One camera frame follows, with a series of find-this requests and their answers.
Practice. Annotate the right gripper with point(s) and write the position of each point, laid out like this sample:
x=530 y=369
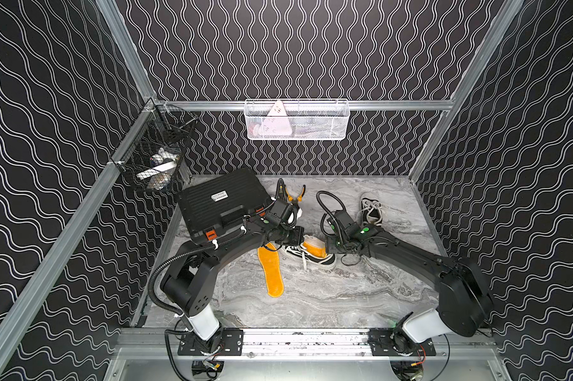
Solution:
x=328 y=242

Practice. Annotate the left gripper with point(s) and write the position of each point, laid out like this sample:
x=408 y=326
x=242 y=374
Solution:
x=286 y=209

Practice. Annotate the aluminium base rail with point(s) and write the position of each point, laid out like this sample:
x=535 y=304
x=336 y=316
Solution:
x=314 y=343

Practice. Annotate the white items in black basket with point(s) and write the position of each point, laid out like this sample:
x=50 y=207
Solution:
x=163 y=165

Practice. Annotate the black wire wall basket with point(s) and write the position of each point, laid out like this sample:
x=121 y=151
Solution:
x=169 y=127

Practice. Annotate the black canvas sneaker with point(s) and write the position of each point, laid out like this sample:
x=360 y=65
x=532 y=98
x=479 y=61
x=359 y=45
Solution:
x=371 y=209
x=300 y=254

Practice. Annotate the orange insole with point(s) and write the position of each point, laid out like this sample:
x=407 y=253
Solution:
x=269 y=259
x=315 y=247

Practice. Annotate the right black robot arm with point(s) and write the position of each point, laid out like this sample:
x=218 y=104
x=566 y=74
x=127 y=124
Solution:
x=464 y=298

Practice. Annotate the black plastic tool case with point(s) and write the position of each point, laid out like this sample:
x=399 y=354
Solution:
x=212 y=208

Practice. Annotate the pink triangle card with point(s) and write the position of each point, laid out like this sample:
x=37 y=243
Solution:
x=277 y=109

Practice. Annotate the white wire wall basket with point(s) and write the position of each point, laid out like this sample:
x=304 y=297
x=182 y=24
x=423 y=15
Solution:
x=306 y=120

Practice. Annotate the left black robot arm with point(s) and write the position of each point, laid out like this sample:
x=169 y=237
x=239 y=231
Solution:
x=184 y=284

